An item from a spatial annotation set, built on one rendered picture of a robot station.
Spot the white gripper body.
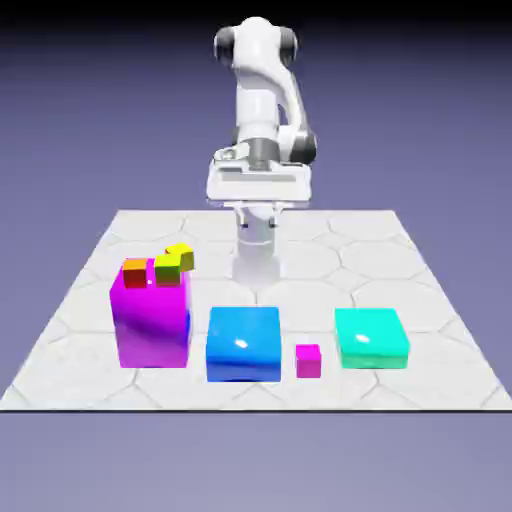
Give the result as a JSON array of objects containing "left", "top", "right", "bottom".
[{"left": 205, "top": 158, "right": 312, "bottom": 210}]

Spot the small yellow cube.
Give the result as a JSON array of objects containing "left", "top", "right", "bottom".
[{"left": 164, "top": 242, "right": 196, "bottom": 273}]

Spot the small yellow-green cube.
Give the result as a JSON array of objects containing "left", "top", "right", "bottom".
[{"left": 154, "top": 252, "right": 184, "bottom": 288}]

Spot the small orange cube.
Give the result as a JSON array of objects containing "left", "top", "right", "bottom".
[{"left": 122, "top": 258, "right": 149, "bottom": 289}]

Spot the small magenta cube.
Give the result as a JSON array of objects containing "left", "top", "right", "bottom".
[{"left": 295, "top": 343, "right": 322, "bottom": 379}]

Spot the large blue box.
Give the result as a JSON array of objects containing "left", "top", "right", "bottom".
[{"left": 205, "top": 306, "right": 282, "bottom": 384}]

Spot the large magenta box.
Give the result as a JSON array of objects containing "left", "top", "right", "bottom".
[{"left": 109, "top": 257, "right": 192, "bottom": 369}]

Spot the large turquoise box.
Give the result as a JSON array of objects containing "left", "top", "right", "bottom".
[{"left": 334, "top": 307, "right": 412, "bottom": 371}]

